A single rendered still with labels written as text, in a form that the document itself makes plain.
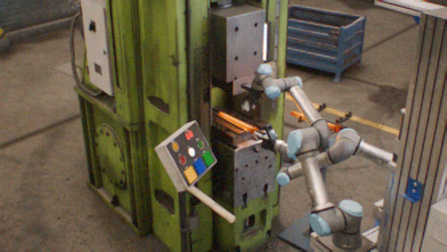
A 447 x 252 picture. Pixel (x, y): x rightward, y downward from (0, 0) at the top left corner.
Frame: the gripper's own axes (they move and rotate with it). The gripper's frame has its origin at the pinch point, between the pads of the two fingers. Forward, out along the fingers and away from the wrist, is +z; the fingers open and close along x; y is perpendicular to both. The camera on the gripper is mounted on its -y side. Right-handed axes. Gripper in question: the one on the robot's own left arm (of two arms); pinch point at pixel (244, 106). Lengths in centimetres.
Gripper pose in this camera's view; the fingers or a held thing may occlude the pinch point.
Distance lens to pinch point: 321.9
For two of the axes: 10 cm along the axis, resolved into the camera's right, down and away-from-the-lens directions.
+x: 7.9, -2.8, 5.5
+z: -2.8, 6.3, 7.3
